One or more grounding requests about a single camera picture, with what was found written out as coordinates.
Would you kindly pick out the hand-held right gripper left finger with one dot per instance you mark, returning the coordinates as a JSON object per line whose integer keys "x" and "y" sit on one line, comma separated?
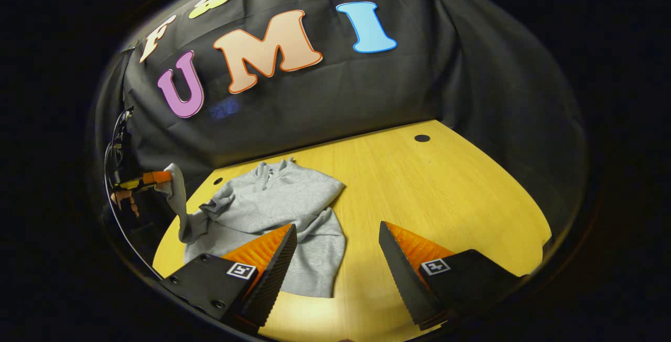
{"x": 275, "y": 274}

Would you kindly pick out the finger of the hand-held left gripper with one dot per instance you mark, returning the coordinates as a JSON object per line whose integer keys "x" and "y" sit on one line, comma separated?
{"x": 157, "y": 177}

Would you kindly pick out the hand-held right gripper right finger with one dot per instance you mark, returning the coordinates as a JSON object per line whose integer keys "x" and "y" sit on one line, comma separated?
{"x": 403, "y": 274}

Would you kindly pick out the grey zip-collar sweatshirt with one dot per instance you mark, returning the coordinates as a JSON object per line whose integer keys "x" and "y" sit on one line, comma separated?
{"x": 272, "y": 200}

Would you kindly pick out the black backdrop cloth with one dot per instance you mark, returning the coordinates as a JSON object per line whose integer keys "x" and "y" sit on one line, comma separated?
{"x": 367, "y": 90}

